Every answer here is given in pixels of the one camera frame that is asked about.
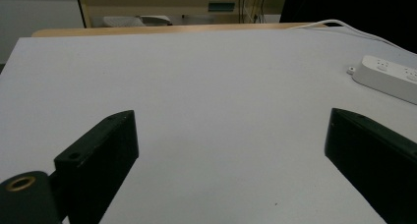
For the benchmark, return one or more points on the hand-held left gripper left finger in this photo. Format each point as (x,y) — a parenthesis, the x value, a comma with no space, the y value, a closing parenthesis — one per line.
(98,161)

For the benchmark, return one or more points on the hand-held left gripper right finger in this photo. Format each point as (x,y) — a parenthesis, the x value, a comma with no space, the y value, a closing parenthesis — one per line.
(373,155)

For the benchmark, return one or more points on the white power strip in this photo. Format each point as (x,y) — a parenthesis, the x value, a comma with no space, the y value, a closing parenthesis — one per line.
(388,76)

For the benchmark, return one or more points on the white table cover sheet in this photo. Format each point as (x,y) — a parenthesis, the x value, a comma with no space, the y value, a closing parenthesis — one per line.
(209,86)

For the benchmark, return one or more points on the white chair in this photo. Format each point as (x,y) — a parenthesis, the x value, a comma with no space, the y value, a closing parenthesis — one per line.
(131,21)

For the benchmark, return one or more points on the wooden table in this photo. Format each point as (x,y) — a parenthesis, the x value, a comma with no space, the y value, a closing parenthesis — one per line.
(164,29)

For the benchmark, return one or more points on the dark curtain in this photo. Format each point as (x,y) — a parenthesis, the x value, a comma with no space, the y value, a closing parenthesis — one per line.
(354,8)

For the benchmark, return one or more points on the teal wall label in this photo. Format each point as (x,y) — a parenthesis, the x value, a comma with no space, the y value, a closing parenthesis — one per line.
(221,6)

